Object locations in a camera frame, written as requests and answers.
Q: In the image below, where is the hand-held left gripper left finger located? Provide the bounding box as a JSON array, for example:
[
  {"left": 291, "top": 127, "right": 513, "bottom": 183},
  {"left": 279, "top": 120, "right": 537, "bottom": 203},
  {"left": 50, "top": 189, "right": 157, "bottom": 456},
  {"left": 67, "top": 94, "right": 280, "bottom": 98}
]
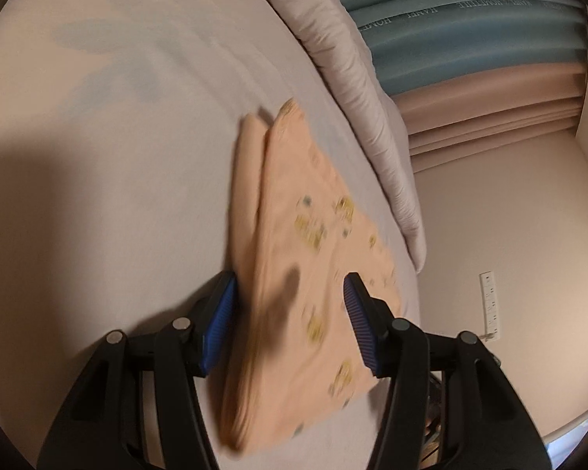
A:
[{"left": 36, "top": 271, "right": 238, "bottom": 470}]

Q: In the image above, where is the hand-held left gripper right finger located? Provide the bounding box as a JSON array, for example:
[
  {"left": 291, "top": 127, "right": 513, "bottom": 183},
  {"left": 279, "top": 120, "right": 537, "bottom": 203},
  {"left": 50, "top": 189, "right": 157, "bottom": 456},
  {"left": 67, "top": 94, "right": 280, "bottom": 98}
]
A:
[{"left": 342, "top": 272, "right": 552, "bottom": 470}]

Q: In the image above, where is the orange cartoon print shirt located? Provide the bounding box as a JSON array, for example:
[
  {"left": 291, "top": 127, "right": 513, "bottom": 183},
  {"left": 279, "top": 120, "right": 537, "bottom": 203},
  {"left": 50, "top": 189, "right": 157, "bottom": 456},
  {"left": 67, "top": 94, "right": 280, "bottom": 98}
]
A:
[{"left": 220, "top": 97, "right": 403, "bottom": 454}]

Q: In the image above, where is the grey duvet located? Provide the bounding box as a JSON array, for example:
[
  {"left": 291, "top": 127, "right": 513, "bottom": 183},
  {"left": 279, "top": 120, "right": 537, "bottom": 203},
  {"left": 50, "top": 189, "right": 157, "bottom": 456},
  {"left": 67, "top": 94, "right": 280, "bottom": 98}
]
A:
[{"left": 232, "top": 0, "right": 428, "bottom": 275}]

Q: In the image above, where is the pink curtain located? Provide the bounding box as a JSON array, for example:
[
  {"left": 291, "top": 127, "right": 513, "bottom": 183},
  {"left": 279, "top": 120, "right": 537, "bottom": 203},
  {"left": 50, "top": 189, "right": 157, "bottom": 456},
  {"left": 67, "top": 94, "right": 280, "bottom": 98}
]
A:
[{"left": 394, "top": 61, "right": 584, "bottom": 173}]

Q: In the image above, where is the blue curtain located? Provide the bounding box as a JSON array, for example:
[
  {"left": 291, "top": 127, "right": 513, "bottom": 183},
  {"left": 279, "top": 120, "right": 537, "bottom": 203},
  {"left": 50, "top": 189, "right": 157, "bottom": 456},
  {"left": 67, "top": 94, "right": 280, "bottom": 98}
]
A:
[{"left": 328, "top": 0, "right": 586, "bottom": 96}]

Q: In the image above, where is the white wall socket strip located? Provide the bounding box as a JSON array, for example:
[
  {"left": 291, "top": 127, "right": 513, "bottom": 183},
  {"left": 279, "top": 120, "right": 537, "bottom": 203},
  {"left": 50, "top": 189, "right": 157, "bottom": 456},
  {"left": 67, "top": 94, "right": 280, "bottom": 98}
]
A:
[{"left": 479, "top": 270, "right": 499, "bottom": 341}]

